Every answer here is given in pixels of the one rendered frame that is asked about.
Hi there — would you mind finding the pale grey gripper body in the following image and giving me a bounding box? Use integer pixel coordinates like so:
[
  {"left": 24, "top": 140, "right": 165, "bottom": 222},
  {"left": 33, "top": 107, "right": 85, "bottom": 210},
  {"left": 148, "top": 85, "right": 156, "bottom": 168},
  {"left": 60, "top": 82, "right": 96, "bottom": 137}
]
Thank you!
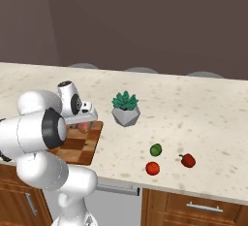
[{"left": 65, "top": 108, "right": 99, "bottom": 127}]

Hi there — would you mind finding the pink onion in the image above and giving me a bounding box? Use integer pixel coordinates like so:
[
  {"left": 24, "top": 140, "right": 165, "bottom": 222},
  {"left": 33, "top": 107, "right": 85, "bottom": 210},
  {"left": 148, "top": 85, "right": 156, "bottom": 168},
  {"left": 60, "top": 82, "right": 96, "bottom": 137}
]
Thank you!
[{"left": 77, "top": 121, "right": 91, "bottom": 134}]

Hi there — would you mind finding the brown checkered wooden cutting board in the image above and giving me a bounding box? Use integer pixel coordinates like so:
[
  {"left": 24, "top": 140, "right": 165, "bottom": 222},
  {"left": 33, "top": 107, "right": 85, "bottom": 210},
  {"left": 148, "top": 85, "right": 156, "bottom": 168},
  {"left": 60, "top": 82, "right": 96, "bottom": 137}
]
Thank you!
[{"left": 46, "top": 120, "right": 105, "bottom": 167}]

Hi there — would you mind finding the green avocado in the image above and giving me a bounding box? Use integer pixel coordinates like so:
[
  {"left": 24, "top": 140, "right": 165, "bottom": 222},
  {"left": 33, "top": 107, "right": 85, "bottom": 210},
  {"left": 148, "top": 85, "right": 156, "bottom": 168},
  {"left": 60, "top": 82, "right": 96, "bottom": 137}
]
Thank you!
[{"left": 149, "top": 143, "right": 164, "bottom": 157}]

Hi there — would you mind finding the red tomato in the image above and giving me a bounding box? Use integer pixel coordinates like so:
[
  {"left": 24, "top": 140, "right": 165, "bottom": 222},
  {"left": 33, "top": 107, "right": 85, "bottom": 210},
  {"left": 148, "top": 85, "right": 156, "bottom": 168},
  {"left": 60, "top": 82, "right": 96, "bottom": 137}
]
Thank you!
[{"left": 144, "top": 161, "right": 161, "bottom": 177}]

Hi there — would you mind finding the red bell pepper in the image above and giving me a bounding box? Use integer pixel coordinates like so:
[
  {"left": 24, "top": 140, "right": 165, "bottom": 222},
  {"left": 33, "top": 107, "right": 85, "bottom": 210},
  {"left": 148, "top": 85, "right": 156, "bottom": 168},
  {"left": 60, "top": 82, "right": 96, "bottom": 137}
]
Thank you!
[{"left": 178, "top": 152, "right": 197, "bottom": 169}]

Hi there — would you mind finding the green succulent in grey pot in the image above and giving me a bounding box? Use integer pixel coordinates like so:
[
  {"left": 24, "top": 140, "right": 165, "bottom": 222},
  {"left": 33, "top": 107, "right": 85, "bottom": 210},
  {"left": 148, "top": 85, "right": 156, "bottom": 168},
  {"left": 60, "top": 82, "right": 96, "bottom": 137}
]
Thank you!
[{"left": 110, "top": 90, "right": 141, "bottom": 128}]

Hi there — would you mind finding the grey round stool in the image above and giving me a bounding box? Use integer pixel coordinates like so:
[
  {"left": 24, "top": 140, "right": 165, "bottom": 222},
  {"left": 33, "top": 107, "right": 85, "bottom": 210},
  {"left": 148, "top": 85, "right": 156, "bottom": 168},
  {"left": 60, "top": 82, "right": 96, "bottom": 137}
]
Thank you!
[
  {"left": 186, "top": 71, "right": 225, "bottom": 80},
  {"left": 67, "top": 62, "right": 99, "bottom": 70},
  {"left": 123, "top": 66, "right": 159, "bottom": 75}
]

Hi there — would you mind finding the grey dishwasher front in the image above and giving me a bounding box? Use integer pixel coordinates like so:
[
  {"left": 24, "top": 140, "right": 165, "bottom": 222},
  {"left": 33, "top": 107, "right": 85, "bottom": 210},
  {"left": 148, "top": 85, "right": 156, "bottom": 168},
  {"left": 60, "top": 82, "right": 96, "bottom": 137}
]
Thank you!
[{"left": 44, "top": 180, "right": 143, "bottom": 226}]

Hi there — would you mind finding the brown wooden cupboard door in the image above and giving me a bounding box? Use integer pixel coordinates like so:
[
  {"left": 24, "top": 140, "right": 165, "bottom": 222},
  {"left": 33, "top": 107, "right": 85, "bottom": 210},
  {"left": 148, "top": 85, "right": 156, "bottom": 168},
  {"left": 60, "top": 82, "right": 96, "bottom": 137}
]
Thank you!
[{"left": 0, "top": 163, "right": 54, "bottom": 226}]

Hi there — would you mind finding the brown wooden drawer front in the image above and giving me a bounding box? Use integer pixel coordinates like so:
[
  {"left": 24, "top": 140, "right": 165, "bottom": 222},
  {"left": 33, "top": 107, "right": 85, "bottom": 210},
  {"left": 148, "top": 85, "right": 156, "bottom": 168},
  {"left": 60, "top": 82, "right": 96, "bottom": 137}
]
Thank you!
[{"left": 140, "top": 188, "right": 248, "bottom": 226}]

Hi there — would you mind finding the silver dishwasher handle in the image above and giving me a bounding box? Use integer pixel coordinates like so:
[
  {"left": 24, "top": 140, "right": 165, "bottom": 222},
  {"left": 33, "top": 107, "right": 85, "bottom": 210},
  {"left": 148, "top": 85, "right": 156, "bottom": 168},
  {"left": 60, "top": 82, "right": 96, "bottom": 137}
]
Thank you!
[{"left": 96, "top": 183, "right": 140, "bottom": 197}]

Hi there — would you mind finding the silver cupboard door handle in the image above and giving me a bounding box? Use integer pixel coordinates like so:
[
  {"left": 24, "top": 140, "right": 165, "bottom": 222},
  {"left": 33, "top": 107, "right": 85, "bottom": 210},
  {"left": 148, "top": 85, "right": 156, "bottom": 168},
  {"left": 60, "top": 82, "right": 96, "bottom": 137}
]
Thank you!
[{"left": 24, "top": 192, "right": 39, "bottom": 217}]

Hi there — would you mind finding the silver drawer handle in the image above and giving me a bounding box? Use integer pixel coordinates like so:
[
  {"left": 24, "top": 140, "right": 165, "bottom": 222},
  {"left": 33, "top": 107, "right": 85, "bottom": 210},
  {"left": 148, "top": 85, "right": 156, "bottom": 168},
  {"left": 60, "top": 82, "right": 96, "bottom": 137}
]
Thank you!
[{"left": 185, "top": 201, "right": 225, "bottom": 213}]

